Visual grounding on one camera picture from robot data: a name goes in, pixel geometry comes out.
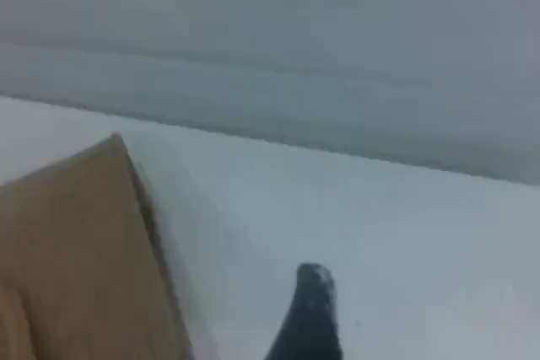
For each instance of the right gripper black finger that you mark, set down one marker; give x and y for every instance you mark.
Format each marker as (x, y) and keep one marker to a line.
(312, 318)

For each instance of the brown jute tote bag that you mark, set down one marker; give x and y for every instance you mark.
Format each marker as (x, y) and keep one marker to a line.
(76, 250)

